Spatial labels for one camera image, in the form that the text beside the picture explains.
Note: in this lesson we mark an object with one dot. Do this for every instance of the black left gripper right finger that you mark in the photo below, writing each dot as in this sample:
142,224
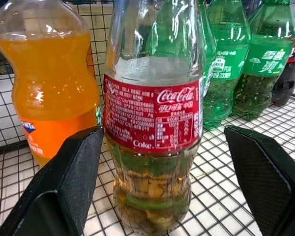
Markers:
268,182

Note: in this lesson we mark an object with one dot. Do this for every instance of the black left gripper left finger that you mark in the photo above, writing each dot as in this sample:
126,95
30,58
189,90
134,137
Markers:
71,182

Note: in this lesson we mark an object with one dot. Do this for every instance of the dark red-label cola bottle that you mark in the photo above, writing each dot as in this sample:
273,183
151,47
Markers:
285,83

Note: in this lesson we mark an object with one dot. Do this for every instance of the orange soda bottle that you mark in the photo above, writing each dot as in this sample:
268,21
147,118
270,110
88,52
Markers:
51,81

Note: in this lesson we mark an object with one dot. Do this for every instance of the clear red-label cola bottle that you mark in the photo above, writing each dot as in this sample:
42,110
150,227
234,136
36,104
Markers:
152,115

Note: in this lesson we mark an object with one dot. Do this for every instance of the green soda bottle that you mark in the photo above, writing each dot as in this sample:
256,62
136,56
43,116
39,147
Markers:
223,73
210,46
265,73

